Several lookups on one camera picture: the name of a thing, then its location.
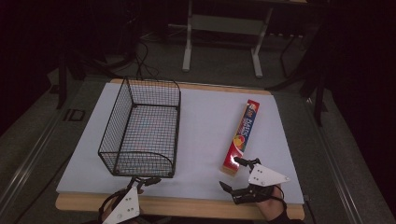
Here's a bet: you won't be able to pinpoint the person's right hand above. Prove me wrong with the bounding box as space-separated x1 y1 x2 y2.
255 184 288 224

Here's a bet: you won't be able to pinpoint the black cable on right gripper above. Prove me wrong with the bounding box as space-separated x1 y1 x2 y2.
271 185 289 216

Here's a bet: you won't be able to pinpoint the white paper table mat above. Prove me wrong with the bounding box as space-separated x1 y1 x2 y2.
55 81 305 205

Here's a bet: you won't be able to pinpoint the person's left hand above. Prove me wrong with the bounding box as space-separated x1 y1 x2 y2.
102 186 145 223

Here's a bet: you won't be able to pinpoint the metal floor rail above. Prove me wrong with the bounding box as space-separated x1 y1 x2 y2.
303 96 367 224
0 102 68 216

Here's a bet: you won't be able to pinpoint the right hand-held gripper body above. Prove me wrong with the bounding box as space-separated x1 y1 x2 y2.
231 163 291 205

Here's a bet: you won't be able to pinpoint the red blue plastic wrap box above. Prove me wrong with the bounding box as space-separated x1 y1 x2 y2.
220 99 261 177

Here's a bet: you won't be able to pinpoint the black metal stand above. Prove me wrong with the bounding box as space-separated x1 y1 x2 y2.
266 27 330 127
54 46 125 110

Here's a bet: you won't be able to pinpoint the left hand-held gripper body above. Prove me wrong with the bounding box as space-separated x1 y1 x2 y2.
98 184 142 224

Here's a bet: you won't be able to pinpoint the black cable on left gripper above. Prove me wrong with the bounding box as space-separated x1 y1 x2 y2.
98 188 129 222

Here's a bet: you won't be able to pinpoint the black floor cables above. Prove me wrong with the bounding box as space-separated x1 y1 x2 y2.
133 39 161 80

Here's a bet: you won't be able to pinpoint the black floor bracket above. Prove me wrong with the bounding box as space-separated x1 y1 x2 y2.
63 108 86 122

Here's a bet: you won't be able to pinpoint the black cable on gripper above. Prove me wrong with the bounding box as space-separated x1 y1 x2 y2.
271 185 289 216
98 188 129 222

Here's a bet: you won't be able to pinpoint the white metal table frame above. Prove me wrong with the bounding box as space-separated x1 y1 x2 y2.
181 0 275 79

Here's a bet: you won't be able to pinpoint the black wire mesh basket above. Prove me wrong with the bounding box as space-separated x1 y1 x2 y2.
97 76 182 179

